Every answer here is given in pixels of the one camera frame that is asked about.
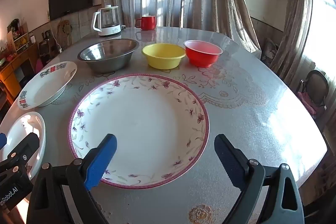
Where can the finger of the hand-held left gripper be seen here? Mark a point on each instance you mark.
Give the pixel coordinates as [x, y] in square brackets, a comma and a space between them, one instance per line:
[2, 140]
[27, 145]

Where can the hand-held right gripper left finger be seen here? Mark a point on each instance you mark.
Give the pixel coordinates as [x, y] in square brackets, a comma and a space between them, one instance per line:
[105, 158]

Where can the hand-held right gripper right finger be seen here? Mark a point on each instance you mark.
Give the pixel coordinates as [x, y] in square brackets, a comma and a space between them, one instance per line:
[227, 158]

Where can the white rose plate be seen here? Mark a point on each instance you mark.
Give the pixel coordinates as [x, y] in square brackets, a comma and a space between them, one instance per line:
[30, 123]

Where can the large pink-rimmed floral plate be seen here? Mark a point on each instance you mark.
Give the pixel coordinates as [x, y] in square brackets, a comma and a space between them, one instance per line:
[141, 119]

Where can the white plate red blue print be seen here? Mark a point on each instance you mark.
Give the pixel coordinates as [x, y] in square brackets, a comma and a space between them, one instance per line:
[44, 87]

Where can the stainless steel bowl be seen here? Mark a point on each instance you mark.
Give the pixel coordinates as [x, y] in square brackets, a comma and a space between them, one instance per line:
[105, 64]

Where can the red plastic bowl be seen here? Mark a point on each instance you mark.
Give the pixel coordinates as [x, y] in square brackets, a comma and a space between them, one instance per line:
[202, 58]

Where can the yellow plastic bowl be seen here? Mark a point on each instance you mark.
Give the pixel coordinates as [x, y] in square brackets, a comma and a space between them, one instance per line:
[162, 61]

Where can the orange wooden cabinet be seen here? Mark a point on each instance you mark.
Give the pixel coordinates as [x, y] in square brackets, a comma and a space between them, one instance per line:
[14, 69]

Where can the pink bag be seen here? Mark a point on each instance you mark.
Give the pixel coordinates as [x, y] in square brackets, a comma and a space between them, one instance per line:
[39, 66]

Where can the old small television set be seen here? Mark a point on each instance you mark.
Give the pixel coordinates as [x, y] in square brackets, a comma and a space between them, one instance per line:
[44, 47]

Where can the pink cloth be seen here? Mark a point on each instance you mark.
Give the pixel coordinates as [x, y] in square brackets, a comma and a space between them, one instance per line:
[311, 103]

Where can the shelf with decorations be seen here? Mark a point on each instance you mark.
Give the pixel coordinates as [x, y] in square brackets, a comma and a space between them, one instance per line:
[18, 37]

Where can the white box device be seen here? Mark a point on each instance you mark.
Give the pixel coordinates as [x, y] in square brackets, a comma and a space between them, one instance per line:
[32, 39]

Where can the dark round-back chair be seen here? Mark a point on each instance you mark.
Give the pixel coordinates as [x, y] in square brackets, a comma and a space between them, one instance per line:
[316, 85]

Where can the wooden chair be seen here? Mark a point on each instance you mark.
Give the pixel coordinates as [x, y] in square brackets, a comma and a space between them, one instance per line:
[64, 31]

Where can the white glass electric kettle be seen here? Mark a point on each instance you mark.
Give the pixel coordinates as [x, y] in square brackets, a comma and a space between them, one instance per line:
[109, 27]

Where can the red enamel mug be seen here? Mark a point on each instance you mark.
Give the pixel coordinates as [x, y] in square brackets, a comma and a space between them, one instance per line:
[148, 23]

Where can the narrow beige side curtain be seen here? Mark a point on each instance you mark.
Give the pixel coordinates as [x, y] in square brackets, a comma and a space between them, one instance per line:
[294, 19]

